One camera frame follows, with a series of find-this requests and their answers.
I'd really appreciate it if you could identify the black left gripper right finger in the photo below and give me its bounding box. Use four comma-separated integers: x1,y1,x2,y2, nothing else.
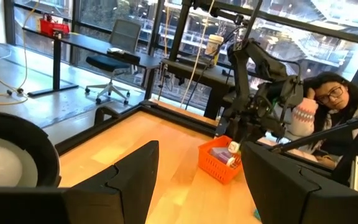
241,141,358,224

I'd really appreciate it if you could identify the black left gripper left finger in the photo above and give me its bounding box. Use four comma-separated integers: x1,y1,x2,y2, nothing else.
63,140,160,224

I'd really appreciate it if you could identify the small white cube charger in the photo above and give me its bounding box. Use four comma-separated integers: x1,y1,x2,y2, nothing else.
227,141,241,154

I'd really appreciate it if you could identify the lavender wall charger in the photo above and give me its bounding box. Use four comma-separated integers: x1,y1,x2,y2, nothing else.
209,146,234,165

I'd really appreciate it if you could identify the grey office chair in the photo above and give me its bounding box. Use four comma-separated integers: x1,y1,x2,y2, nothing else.
84,18,143,106

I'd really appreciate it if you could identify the person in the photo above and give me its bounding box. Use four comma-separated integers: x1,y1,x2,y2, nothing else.
286,71,358,184

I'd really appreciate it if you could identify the orange plastic basket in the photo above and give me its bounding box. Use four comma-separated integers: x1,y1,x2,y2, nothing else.
197,134,244,185

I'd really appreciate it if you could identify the white lidded container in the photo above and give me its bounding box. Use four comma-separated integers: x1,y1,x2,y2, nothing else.
204,34,225,66

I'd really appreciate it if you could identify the white cylinder with black rim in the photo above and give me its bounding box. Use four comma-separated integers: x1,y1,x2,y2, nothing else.
0,111,62,188

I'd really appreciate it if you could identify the black desk pole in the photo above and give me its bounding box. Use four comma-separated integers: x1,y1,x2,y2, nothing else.
168,0,195,62

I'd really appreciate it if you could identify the long black desk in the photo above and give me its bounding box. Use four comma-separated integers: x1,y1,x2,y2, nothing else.
22,27,163,100

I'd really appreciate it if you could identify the red storage bin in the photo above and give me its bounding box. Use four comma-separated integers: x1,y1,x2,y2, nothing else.
39,14,71,37

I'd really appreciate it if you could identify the black-framed window wall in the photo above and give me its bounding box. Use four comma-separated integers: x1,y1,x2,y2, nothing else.
3,0,358,103

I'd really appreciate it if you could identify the white cable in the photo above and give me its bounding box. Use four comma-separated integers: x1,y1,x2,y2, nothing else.
178,0,214,108

